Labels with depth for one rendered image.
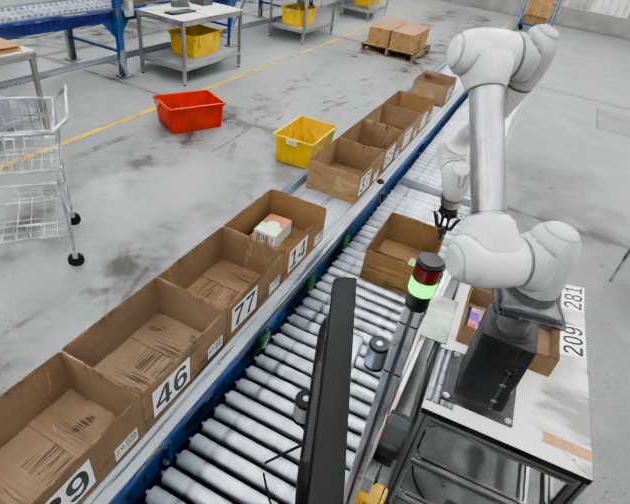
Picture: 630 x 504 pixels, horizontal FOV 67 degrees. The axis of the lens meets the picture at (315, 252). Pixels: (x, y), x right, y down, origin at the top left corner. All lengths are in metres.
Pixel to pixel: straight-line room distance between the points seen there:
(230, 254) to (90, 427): 0.85
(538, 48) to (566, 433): 1.30
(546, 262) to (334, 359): 0.85
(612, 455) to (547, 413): 1.16
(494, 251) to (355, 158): 1.63
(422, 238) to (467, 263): 1.13
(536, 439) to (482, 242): 0.81
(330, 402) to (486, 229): 0.82
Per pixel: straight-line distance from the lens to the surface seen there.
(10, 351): 3.09
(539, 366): 2.13
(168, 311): 1.79
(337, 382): 0.78
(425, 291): 0.89
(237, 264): 2.02
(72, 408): 1.61
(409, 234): 2.52
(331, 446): 0.72
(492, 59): 1.54
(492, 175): 1.47
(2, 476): 1.55
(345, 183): 2.52
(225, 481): 1.58
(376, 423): 1.20
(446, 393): 1.88
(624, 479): 3.11
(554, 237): 1.51
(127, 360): 1.69
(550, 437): 1.97
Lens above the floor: 2.15
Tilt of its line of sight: 36 degrees down
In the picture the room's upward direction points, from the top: 9 degrees clockwise
